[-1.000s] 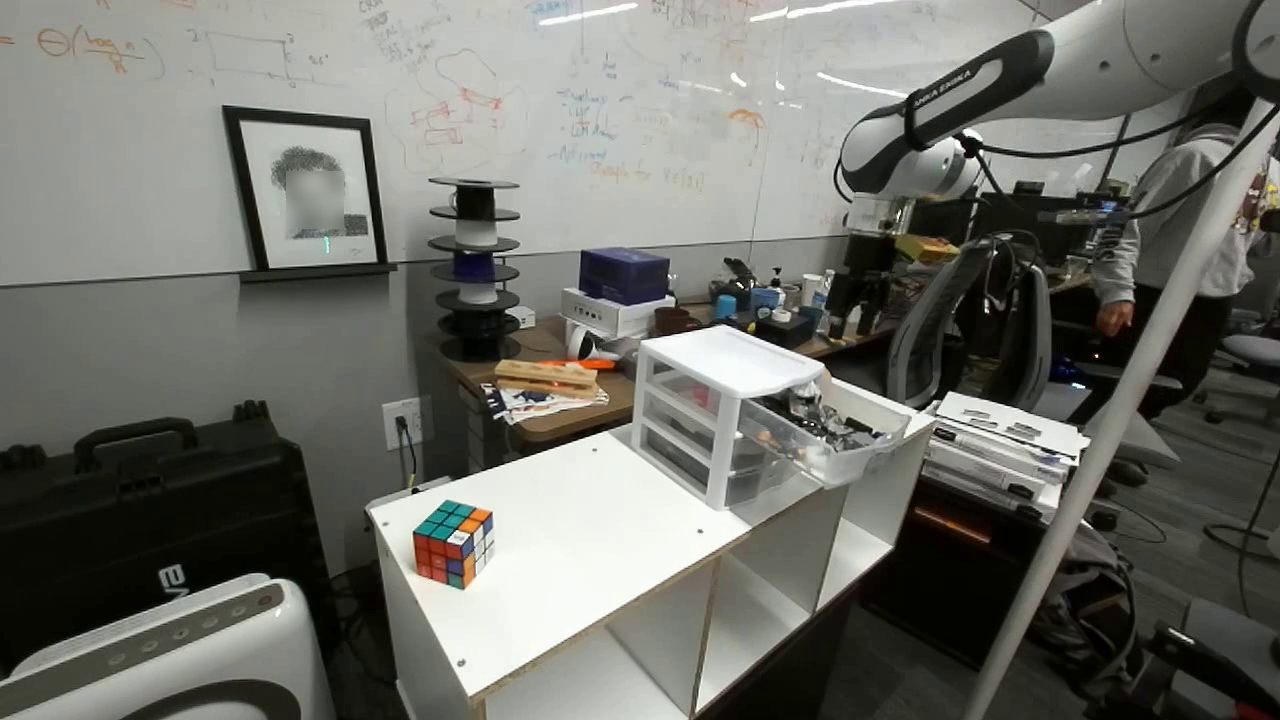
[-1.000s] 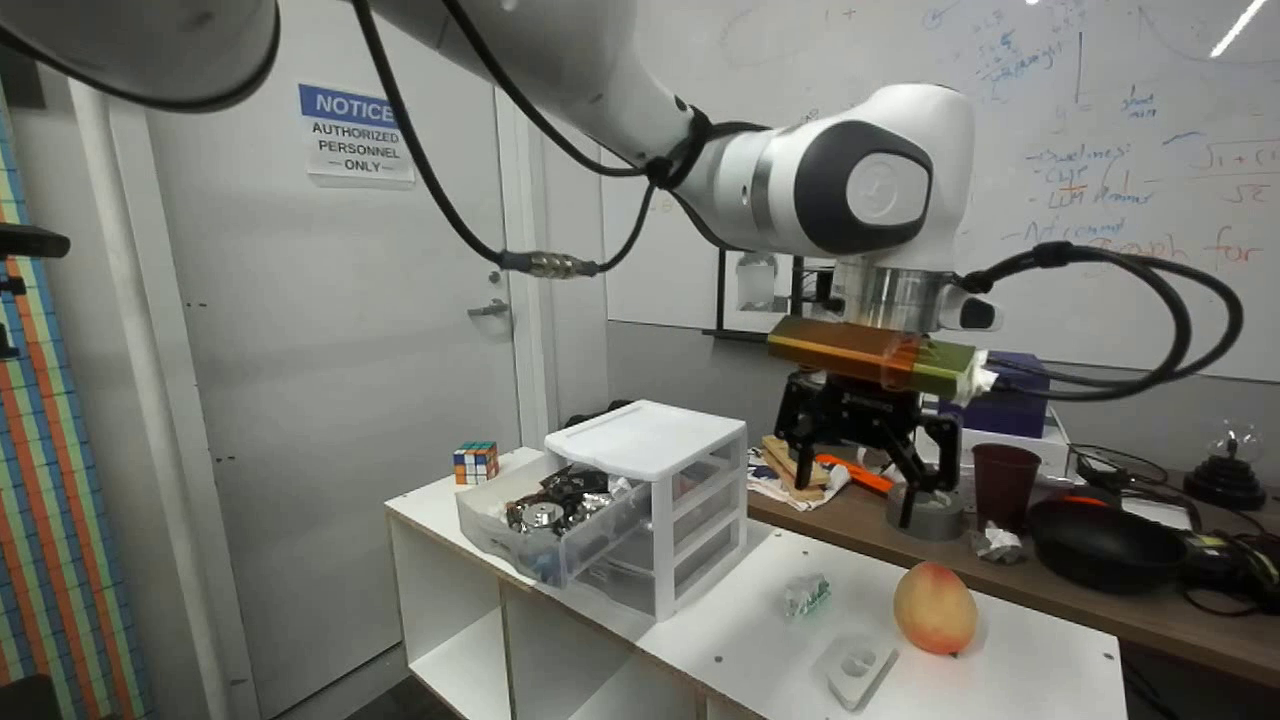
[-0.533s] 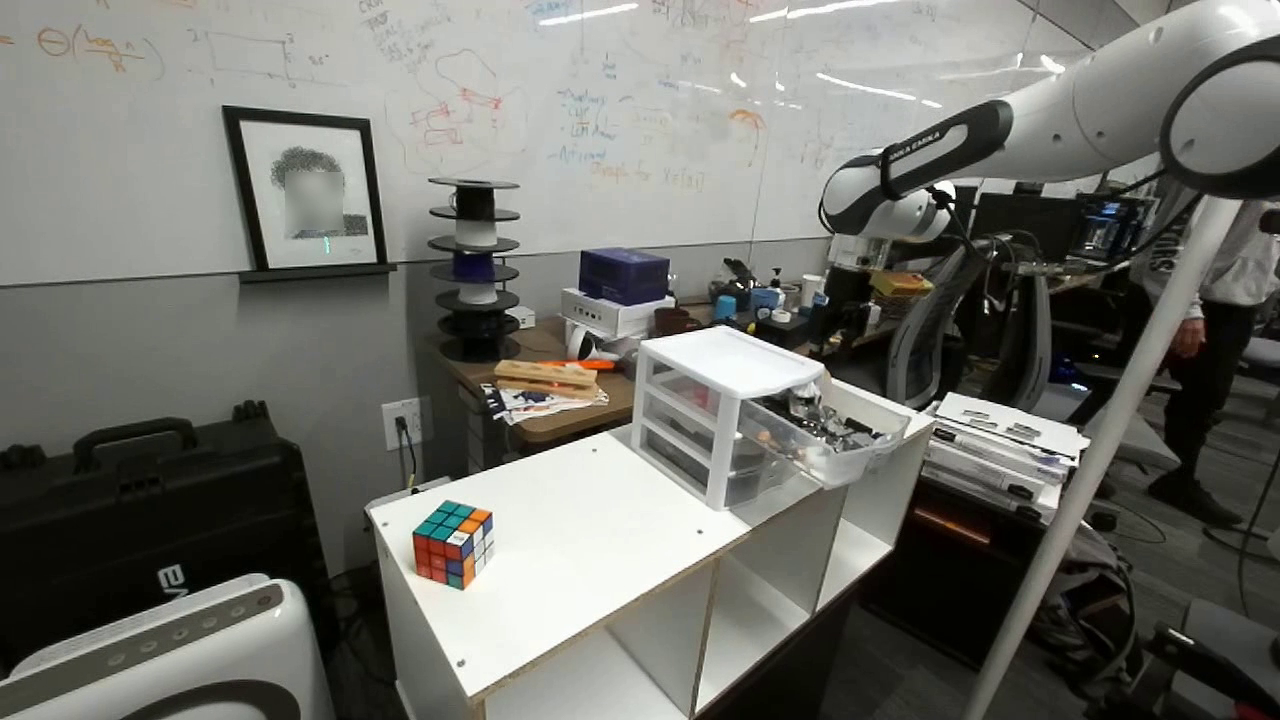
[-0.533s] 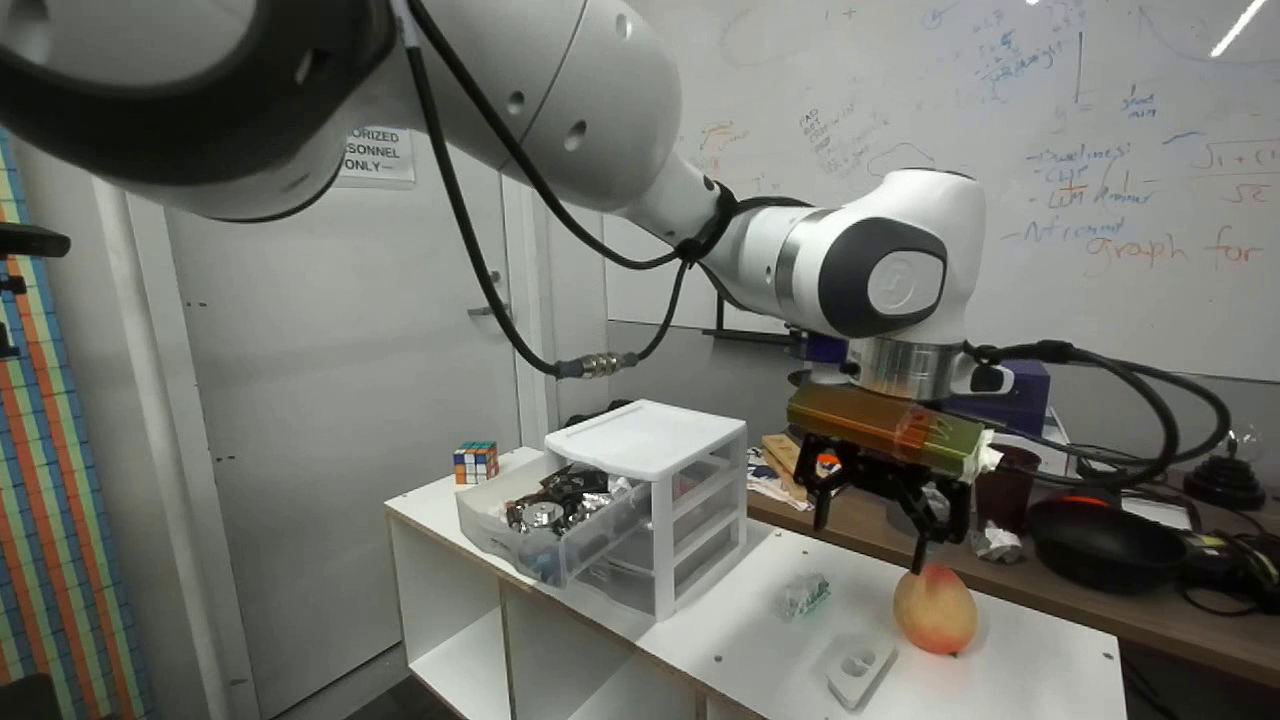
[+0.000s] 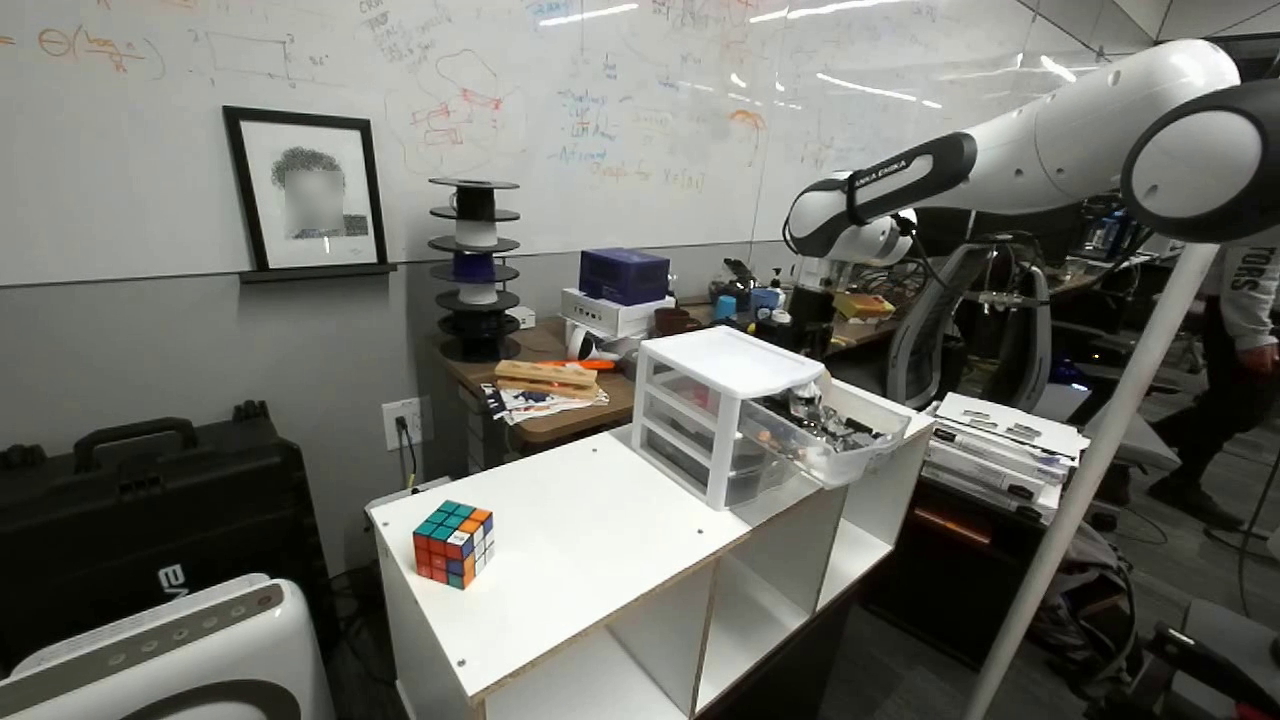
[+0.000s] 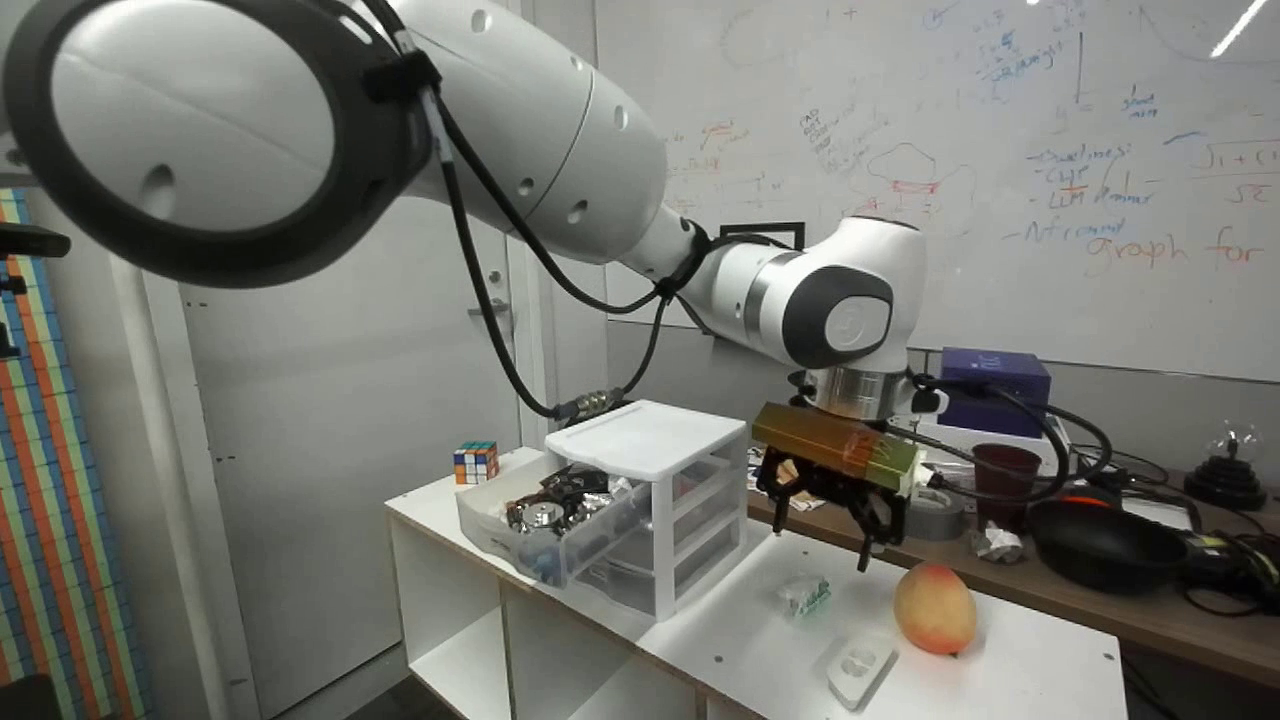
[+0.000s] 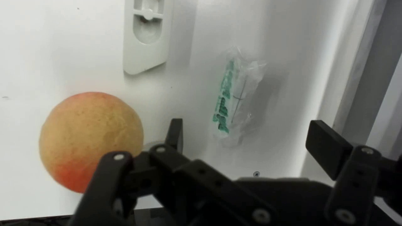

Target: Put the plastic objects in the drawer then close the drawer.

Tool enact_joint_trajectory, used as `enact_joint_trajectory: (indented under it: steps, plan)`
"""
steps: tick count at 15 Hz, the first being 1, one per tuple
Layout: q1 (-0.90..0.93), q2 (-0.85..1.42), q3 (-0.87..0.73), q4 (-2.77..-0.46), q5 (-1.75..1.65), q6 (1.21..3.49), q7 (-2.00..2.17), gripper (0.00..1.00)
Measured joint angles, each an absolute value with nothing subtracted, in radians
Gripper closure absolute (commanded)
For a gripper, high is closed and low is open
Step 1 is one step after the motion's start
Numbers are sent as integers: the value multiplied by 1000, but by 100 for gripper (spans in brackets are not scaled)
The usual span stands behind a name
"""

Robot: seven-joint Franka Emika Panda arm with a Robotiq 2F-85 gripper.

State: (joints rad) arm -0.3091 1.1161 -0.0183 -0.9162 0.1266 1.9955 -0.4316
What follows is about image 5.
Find Rubik's cube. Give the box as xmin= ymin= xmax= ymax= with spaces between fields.
xmin=406 ymin=496 xmax=500 ymax=591

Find white air purifier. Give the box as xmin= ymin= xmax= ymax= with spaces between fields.
xmin=0 ymin=574 xmax=338 ymax=720

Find white cubby shelf unit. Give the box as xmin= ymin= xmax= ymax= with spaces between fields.
xmin=361 ymin=421 xmax=937 ymax=720

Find beige wooden block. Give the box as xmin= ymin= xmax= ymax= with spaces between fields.
xmin=491 ymin=357 xmax=605 ymax=391

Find white wall outlet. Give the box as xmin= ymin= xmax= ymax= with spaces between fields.
xmin=378 ymin=391 xmax=426 ymax=452

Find grey curved chair frame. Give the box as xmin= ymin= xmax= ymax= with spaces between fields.
xmin=883 ymin=245 xmax=1056 ymax=413

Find black hard case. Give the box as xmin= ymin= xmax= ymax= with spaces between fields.
xmin=0 ymin=396 xmax=330 ymax=672

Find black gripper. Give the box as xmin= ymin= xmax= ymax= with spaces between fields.
xmin=844 ymin=318 xmax=897 ymax=359

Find white three-drawer organizer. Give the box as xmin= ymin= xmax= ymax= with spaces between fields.
xmin=627 ymin=324 xmax=832 ymax=516

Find framed portrait picture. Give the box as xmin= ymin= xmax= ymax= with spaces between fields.
xmin=220 ymin=105 xmax=391 ymax=275

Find clear plastic drawer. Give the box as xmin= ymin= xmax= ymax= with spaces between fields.
xmin=737 ymin=377 xmax=939 ymax=496

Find white paper sheets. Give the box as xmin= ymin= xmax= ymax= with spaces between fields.
xmin=479 ymin=377 xmax=611 ymax=434

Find wooden workbench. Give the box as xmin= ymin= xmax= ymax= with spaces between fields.
xmin=432 ymin=296 xmax=913 ymax=466

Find black plug cable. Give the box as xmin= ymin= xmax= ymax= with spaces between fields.
xmin=391 ymin=417 xmax=425 ymax=496

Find white pole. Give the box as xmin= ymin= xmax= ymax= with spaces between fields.
xmin=960 ymin=236 xmax=1224 ymax=720

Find black filament spool stack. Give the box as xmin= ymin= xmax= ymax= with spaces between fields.
xmin=425 ymin=173 xmax=528 ymax=364

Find blue box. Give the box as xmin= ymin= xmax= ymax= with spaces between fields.
xmin=575 ymin=245 xmax=671 ymax=308

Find stack of printed papers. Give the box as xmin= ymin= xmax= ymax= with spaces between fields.
xmin=923 ymin=390 xmax=1097 ymax=516

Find whiteboard with scribbles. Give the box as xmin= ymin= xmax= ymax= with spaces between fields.
xmin=0 ymin=0 xmax=1152 ymax=294

